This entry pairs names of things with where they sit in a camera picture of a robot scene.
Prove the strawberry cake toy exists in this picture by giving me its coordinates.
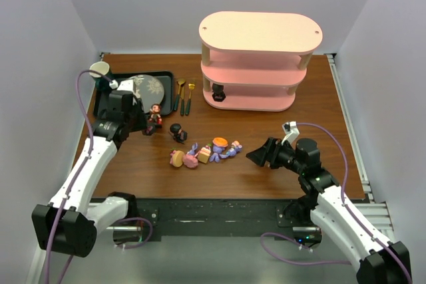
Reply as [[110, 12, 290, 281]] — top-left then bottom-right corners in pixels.
[[196, 144, 212, 164]]

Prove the black helmet figurine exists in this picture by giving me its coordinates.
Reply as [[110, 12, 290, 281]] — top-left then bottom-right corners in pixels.
[[212, 83, 226, 102]]

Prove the dark green cup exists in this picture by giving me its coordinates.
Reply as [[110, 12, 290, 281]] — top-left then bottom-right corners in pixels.
[[89, 61, 114, 91]]

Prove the grey deer plate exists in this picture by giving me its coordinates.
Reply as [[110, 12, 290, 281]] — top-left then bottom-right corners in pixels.
[[130, 74, 164, 113]]

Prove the purple cable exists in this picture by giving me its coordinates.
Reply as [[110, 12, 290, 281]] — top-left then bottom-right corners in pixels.
[[260, 122, 413, 284], [43, 70, 154, 284]]

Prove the black-haired ninja figurine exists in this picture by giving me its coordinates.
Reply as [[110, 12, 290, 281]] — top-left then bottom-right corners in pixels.
[[169, 123, 188, 144]]

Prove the pink bunny toy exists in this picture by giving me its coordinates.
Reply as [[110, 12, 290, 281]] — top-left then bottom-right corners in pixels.
[[182, 143, 198, 169]]

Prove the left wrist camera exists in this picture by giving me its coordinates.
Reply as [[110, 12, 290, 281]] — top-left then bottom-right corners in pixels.
[[108, 79, 136, 96]]

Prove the aluminium frame rail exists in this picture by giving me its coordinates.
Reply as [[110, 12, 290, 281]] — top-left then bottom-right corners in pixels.
[[25, 201, 114, 284]]

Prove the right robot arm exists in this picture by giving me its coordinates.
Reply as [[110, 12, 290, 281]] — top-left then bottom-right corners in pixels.
[[246, 138, 413, 283]]

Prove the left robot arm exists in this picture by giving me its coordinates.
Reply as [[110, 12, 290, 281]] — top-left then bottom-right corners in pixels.
[[31, 90, 146, 257]]

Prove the black rectangular tray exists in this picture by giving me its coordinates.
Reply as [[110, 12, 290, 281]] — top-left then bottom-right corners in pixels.
[[93, 71, 175, 120]]

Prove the gold fork green handle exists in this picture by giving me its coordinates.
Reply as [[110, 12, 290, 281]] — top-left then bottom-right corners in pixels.
[[184, 80, 196, 116]]

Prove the gold knife green handle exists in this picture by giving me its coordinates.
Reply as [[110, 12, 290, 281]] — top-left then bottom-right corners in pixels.
[[180, 85, 185, 116]]

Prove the gold spoon green handle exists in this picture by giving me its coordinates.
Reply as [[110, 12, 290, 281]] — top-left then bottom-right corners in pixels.
[[173, 78, 186, 111]]

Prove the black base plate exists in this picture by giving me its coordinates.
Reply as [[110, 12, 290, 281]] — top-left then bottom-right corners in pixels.
[[136, 198, 322, 245]]

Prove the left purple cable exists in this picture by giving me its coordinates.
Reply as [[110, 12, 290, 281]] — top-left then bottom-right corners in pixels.
[[43, 70, 154, 284]]

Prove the pink three-tier shelf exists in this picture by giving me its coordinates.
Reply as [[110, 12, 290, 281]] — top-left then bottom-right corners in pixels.
[[198, 11, 323, 112]]

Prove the red head figurine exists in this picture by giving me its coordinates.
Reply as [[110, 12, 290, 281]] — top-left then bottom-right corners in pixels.
[[142, 124, 156, 136]]

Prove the pink donut toy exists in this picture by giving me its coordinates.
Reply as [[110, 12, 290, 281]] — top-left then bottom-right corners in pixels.
[[170, 150, 185, 168]]

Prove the purple bear toy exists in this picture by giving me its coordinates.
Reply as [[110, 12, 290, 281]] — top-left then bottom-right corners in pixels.
[[222, 140, 242, 159]]

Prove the purple octopus orange hat toy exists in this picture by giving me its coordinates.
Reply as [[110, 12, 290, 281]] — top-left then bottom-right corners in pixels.
[[209, 137, 228, 163]]

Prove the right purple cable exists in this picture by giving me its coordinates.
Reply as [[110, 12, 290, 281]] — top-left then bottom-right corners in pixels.
[[260, 122, 413, 284]]

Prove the brown-haired red figurine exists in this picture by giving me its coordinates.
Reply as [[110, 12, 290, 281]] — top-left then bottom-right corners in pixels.
[[147, 104, 162, 128]]

